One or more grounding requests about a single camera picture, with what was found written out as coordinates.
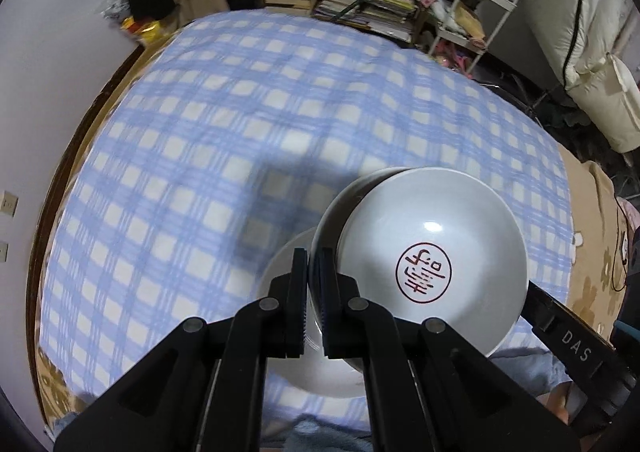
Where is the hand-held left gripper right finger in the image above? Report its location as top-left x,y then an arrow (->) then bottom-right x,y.
315,247 -> 581,452

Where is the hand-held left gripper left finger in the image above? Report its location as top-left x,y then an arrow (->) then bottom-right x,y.
52,248 -> 311,452

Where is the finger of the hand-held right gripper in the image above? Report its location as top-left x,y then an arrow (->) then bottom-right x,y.
520,281 -> 608,383

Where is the large white bowl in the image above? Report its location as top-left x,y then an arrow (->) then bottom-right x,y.
310,167 -> 416,375

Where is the white cherry print plate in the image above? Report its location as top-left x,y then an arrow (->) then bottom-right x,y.
256,227 -> 373,399

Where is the white bowl with red stamp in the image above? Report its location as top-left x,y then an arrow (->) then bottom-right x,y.
335,168 -> 529,360

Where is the blue plaid cloth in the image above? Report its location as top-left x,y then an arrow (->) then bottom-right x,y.
39,9 -> 573,433

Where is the black metal stand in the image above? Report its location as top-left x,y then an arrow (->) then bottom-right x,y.
492,74 -> 571,133

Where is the stack of magazines and books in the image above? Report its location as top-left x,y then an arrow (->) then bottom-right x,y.
312,0 -> 418,40

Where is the cream recliner chair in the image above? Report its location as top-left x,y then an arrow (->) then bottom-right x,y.
525,0 -> 640,153

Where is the plastic bag with yellow items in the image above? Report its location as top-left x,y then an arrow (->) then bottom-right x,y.
97,0 -> 166,45

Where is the white trolley cart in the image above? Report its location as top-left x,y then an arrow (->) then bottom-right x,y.
427,0 -> 519,75

